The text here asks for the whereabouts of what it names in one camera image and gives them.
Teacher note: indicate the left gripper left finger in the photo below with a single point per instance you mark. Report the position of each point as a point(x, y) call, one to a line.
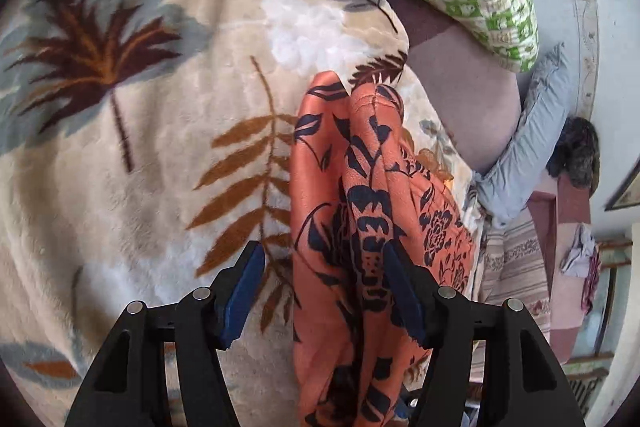
point(126, 384)

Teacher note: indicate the orange floral sweater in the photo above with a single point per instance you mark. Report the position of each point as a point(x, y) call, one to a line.
point(356, 185)

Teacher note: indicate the magenta cloth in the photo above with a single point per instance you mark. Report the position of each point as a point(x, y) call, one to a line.
point(591, 282)

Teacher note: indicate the striped floral pillow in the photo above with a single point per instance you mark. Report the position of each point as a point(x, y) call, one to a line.
point(512, 266)

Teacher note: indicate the grey crumpled cloth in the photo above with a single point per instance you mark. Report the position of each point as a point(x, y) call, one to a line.
point(576, 261)

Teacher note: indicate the light blue pillow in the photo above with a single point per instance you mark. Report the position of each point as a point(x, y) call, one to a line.
point(505, 188)

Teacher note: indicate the dark fuzzy cushion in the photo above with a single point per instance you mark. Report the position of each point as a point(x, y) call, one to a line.
point(577, 153)

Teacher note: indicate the mauve bed headboard cushion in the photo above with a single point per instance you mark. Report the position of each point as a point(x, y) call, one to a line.
point(476, 99)

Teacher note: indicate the cream leaf-pattern blanket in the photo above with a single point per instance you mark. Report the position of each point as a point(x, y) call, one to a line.
point(143, 142)

